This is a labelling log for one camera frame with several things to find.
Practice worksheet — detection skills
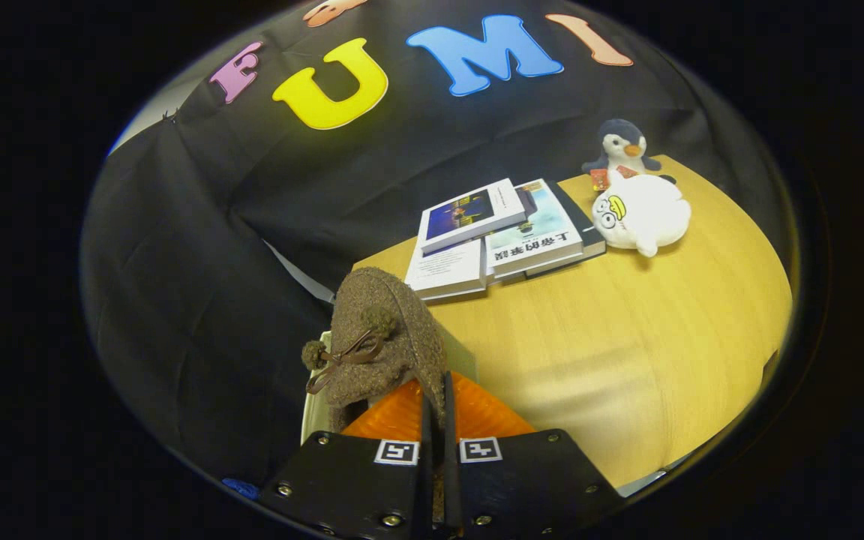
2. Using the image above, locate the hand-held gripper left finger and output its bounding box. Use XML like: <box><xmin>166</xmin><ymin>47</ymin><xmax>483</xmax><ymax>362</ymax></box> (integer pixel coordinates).
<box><xmin>259</xmin><ymin>375</ymin><xmax>434</xmax><ymax>539</ymax></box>

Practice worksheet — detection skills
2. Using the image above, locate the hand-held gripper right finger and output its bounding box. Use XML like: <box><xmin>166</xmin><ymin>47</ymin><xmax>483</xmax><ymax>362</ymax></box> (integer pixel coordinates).
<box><xmin>443</xmin><ymin>371</ymin><xmax>624</xmax><ymax>539</ymax></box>

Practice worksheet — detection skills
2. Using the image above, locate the green fabric storage box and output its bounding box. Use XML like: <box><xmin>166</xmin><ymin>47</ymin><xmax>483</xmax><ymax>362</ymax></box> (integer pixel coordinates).
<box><xmin>301</xmin><ymin>322</ymin><xmax>478</xmax><ymax>447</ymax></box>

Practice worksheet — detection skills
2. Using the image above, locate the brown fuzzy shoe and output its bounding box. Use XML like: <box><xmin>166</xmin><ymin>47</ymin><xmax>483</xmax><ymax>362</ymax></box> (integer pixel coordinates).
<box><xmin>301</xmin><ymin>266</ymin><xmax>449</xmax><ymax>432</ymax></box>

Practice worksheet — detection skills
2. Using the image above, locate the white book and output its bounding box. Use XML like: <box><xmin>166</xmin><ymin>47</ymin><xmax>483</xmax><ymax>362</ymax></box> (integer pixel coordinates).
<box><xmin>404</xmin><ymin>238</ymin><xmax>489</xmax><ymax>301</ymax></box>

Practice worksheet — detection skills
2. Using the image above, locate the book with pale blue cover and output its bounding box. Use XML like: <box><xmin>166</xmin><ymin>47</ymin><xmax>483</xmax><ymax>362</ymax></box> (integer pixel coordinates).
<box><xmin>484</xmin><ymin>178</ymin><xmax>585</xmax><ymax>277</ymax></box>

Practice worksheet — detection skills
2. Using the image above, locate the book with blue photo cover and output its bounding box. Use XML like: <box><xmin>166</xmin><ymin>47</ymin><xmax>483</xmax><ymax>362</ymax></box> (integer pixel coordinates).
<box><xmin>417</xmin><ymin>178</ymin><xmax>528</xmax><ymax>254</ymax></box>

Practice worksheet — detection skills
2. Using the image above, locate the black book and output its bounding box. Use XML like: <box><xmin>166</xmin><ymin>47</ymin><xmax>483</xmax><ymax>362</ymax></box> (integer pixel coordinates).
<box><xmin>526</xmin><ymin>180</ymin><xmax>607</xmax><ymax>280</ymax></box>

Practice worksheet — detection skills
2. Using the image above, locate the white duck plush toy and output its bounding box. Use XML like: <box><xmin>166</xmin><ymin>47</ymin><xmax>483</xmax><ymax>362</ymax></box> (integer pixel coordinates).
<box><xmin>591</xmin><ymin>171</ymin><xmax>692</xmax><ymax>258</ymax></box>

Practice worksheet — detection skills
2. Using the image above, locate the penguin plush toy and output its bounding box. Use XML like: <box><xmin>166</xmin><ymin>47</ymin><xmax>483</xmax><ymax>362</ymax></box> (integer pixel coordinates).
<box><xmin>580</xmin><ymin>118</ymin><xmax>662</xmax><ymax>181</ymax></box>

